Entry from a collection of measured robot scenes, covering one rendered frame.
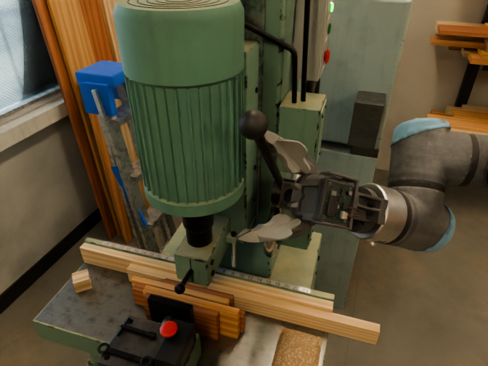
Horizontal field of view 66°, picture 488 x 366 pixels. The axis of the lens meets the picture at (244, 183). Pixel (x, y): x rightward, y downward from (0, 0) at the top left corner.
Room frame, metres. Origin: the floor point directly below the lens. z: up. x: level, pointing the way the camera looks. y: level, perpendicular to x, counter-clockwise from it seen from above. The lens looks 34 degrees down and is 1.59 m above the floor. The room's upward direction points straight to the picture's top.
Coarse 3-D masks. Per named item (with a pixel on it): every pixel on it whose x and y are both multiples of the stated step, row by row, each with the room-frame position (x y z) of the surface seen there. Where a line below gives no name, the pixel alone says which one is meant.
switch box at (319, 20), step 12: (300, 0) 0.78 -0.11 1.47; (312, 0) 0.78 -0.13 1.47; (324, 0) 0.77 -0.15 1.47; (300, 12) 0.78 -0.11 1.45; (312, 12) 0.78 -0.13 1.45; (324, 12) 0.77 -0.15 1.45; (300, 24) 0.78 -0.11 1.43; (312, 24) 0.78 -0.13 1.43; (324, 24) 0.77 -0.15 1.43; (300, 36) 0.78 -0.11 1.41; (312, 36) 0.77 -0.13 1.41; (324, 36) 0.77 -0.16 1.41; (300, 48) 0.78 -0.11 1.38; (312, 48) 0.77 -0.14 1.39; (324, 48) 0.79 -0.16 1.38; (300, 60) 0.78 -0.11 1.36; (312, 60) 0.77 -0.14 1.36; (300, 72) 0.78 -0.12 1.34; (312, 72) 0.77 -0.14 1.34
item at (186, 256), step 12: (216, 216) 0.63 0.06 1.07; (216, 228) 0.60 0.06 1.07; (228, 228) 0.62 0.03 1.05; (216, 240) 0.56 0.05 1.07; (180, 252) 0.53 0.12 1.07; (192, 252) 0.53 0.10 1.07; (204, 252) 0.53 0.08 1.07; (216, 252) 0.55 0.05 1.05; (180, 264) 0.52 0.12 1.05; (192, 264) 0.51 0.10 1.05; (204, 264) 0.50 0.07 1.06; (216, 264) 0.55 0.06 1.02; (180, 276) 0.52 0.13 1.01; (192, 276) 0.51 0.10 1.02; (204, 276) 0.50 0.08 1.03
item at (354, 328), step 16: (128, 272) 0.60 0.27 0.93; (144, 272) 0.60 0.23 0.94; (160, 272) 0.60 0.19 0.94; (208, 288) 0.55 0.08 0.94; (224, 288) 0.55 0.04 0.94; (240, 304) 0.52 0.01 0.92; (256, 304) 0.51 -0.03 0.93; (272, 304) 0.51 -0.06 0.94; (288, 304) 0.51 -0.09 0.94; (288, 320) 0.49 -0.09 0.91; (304, 320) 0.48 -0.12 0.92; (320, 320) 0.48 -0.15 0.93; (336, 320) 0.47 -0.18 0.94; (352, 320) 0.47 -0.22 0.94; (352, 336) 0.46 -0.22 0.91; (368, 336) 0.45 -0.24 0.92
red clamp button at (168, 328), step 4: (164, 324) 0.40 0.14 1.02; (168, 324) 0.40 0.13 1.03; (172, 324) 0.40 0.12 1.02; (160, 328) 0.39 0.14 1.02; (164, 328) 0.39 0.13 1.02; (168, 328) 0.39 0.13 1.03; (172, 328) 0.39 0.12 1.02; (176, 328) 0.39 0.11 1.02; (160, 332) 0.39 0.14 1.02; (164, 332) 0.39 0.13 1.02; (168, 332) 0.39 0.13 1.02; (172, 332) 0.39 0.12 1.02; (164, 336) 0.38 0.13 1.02; (168, 336) 0.38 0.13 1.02
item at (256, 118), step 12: (240, 120) 0.40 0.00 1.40; (252, 120) 0.39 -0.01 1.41; (264, 120) 0.40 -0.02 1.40; (240, 132) 0.39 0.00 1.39; (252, 132) 0.39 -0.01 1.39; (264, 132) 0.39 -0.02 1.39; (264, 144) 0.43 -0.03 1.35; (264, 156) 0.46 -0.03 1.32; (276, 168) 0.51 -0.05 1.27; (276, 180) 0.56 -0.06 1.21; (288, 180) 0.66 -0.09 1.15; (276, 192) 0.63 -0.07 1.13; (276, 204) 0.63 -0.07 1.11
